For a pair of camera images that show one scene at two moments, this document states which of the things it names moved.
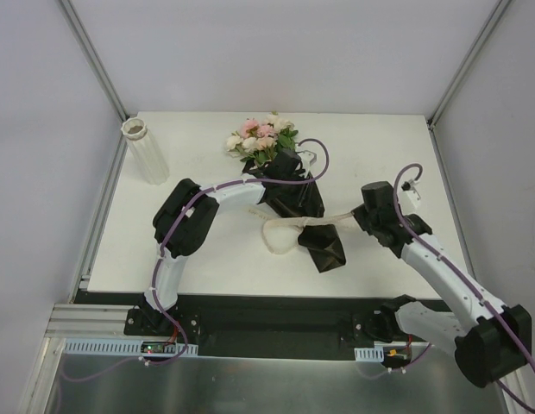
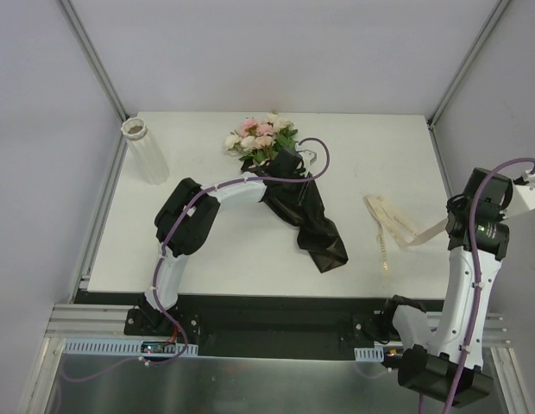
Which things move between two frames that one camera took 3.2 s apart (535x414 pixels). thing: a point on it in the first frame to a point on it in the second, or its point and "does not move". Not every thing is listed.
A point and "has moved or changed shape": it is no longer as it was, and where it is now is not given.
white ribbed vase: x=147 y=150 does not move
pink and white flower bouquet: x=260 y=141 does not move
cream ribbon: x=280 y=235 has moved or changed shape
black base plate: x=250 y=327 does not move
